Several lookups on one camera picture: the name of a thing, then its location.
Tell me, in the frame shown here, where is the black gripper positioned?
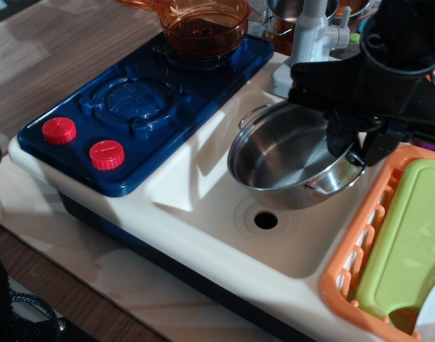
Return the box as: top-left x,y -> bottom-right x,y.
288,1 -> 435,167

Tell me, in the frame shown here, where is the stainless steel pan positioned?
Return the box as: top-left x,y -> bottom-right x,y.
227,101 -> 366,210

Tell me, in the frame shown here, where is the cream toy sink unit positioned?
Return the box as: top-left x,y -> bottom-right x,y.
9,54 -> 385,341

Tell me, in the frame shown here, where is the blue toy stove top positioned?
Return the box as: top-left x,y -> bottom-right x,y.
17,34 -> 274,197

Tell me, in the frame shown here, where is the right red stove knob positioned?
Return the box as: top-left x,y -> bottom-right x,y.
89,140 -> 125,171

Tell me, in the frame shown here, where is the red stove knob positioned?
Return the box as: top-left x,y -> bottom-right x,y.
89,140 -> 125,171
41,117 -> 78,145

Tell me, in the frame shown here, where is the left red stove knob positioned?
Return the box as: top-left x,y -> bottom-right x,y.
41,117 -> 78,145

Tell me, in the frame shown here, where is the purple toy vegetable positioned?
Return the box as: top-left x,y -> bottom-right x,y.
410,140 -> 435,152

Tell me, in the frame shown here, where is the grey toy faucet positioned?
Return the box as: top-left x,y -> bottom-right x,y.
272,0 -> 351,98

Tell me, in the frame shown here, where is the green cutting board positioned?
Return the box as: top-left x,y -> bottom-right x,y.
356,158 -> 435,318

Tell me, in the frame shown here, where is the orange dish rack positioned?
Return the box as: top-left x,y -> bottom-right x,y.
320,146 -> 435,341

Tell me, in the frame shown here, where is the steel pot behind faucet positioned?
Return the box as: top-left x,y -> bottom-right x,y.
262,1 -> 340,36

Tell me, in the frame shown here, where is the white plate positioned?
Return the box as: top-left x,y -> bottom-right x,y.
414,284 -> 435,341

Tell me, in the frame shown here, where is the orange transparent pot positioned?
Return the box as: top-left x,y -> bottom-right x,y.
118,0 -> 251,58

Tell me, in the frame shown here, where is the black bracket with screw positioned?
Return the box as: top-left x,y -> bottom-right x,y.
0,261 -> 95,341

